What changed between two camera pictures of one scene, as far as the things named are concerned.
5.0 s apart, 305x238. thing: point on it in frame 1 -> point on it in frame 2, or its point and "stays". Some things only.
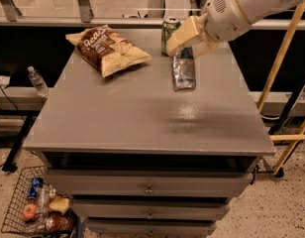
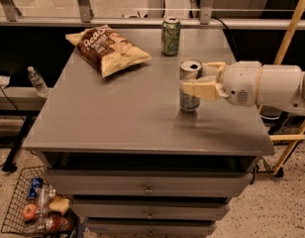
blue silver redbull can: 183,71 -> 190,68
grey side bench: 15,110 stays
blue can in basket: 36,181 stays
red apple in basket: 29,211 stays
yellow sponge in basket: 59,204 stays
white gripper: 223,18 -> 240,82
